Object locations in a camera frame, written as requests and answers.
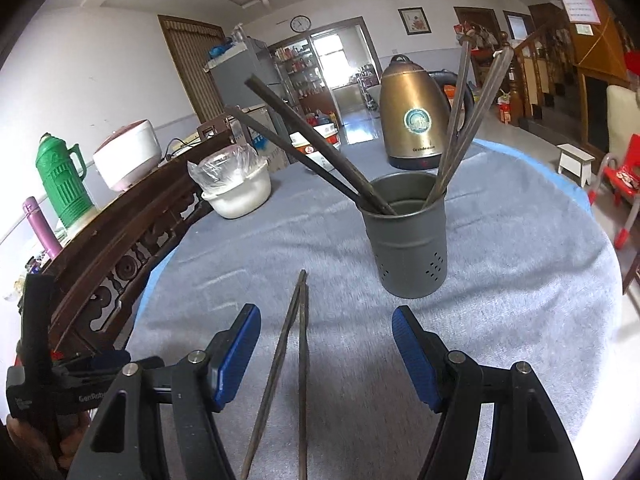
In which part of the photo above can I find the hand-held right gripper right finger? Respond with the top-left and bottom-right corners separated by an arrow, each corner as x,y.
391,305 -> 586,480

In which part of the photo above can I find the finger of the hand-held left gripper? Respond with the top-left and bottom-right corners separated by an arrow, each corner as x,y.
52,350 -> 133,379

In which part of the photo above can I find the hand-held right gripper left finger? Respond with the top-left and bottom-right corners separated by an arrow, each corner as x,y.
67,302 -> 262,480

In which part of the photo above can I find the dark metal chopstick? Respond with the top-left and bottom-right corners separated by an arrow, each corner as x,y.
224,105 -> 373,211
437,45 -> 516,198
427,50 -> 505,207
240,269 -> 307,480
434,30 -> 476,201
244,76 -> 398,216
297,282 -> 311,480

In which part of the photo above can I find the grey metal chopstick holder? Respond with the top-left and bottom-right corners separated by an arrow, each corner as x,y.
357,172 -> 448,300

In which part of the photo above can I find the person's left hand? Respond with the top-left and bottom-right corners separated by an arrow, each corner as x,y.
2,414 -> 71,480

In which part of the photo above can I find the carved dark wooden sideboard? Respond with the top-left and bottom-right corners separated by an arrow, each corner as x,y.
20,125 -> 236,361

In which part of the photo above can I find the purple bottle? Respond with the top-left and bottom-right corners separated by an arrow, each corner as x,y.
22,196 -> 62,261

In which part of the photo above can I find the white plastic basin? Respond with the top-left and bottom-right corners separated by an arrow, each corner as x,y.
200,162 -> 273,220

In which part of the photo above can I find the green thermos flask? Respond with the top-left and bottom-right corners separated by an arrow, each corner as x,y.
35,132 -> 97,228

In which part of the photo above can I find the clear plastic bag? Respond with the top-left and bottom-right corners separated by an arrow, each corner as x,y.
187,144 -> 268,193

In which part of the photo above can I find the white rice cooker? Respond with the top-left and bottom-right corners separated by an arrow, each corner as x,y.
92,120 -> 163,192

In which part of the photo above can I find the white bowl red band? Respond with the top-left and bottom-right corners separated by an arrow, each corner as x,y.
289,130 -> 342,155

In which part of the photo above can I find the brown wooden chair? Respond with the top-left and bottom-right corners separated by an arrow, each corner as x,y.
196,117 -> 236,145

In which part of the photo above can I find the small white stool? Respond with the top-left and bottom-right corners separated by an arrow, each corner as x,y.
556,143 -> 596,187

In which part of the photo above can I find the gold electric kettle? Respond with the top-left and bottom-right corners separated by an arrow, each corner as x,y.
379,54 -> 476,171

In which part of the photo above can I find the grey refrigerator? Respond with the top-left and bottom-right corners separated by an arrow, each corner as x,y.
204,37 -> 291,171

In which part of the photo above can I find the red plastic child chair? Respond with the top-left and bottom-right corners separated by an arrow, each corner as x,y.
587,134 -> 640,251

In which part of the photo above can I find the brown wooden door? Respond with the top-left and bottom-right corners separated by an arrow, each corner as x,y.
158,14 -> 227,123

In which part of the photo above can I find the wooden staircase railing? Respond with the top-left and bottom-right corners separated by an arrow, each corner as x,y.
500,25 -> 576,126

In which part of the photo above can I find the beige sofa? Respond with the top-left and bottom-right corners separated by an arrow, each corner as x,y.
605,85 -> 640,151

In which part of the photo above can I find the framed wall picture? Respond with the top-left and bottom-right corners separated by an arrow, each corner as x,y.
398,7 -> 431,36

